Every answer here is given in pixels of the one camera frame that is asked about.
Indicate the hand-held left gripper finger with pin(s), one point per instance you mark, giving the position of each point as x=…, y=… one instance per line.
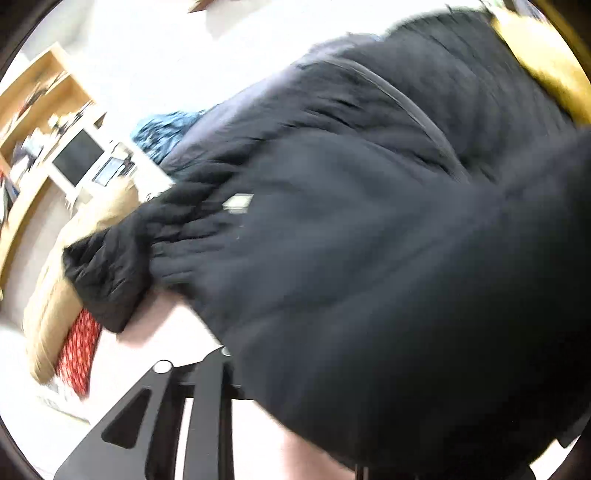
x=207, y=392

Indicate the black quilted jacket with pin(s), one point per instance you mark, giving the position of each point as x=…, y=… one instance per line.
x=346, y=254

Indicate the pink polka dot bedsheet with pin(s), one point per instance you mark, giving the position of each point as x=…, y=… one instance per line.
x=152, y=332

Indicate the red patterned cloth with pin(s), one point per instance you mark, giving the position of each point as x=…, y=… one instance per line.
x=81, y=350

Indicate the small white screen device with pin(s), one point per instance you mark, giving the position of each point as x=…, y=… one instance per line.
x=111, y=170

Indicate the blue patterned cloth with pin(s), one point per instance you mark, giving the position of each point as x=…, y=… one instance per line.
x=161, y=131

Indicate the white framed monitor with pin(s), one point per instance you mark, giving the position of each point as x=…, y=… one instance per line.
x=76, y=157

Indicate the wooden shelf unit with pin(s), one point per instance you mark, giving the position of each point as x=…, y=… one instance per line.
x=27, y=106

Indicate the yellow pillow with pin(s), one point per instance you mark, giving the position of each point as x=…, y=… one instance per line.
x=545, y=60

